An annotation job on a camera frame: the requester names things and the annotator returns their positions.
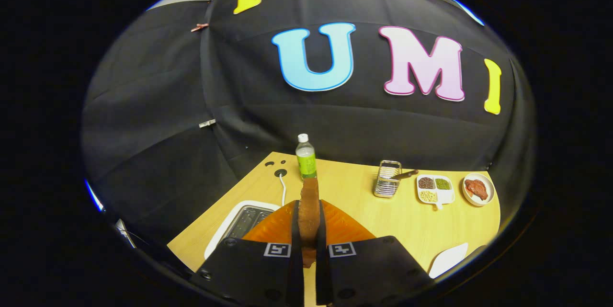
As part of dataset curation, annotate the toasted bread slice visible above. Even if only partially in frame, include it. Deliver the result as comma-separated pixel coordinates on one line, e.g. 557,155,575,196
298,177,320,268

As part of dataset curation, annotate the green drink bottle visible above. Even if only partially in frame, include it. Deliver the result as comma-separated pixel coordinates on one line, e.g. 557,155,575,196
295,134,318,181

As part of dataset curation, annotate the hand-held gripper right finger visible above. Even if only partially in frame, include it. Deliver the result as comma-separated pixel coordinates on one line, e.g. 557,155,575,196
315,199,434,307

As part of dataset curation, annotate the brown meat piece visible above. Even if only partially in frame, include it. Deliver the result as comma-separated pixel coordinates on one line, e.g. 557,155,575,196
465,179,489,201

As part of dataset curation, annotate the white toaster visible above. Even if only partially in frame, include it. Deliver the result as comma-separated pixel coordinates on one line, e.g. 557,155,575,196
204,200,282,261

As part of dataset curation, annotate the white square plate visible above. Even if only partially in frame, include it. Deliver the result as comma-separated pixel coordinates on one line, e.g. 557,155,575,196
428,242,469,279

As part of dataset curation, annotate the metal wire basket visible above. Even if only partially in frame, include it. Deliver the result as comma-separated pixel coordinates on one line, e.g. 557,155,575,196
373,160,402,199

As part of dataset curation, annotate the white divided bean dish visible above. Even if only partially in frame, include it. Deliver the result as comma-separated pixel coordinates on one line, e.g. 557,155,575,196
416,174,455,210

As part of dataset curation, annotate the black backdrop cloth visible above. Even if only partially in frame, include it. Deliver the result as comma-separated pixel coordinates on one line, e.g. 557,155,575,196
81,0,536,245

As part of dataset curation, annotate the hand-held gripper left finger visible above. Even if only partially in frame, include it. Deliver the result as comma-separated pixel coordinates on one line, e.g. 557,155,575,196
189,199,305,307

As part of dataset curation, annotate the white round plate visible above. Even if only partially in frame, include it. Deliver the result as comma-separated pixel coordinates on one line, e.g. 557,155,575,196
462,172,495,207

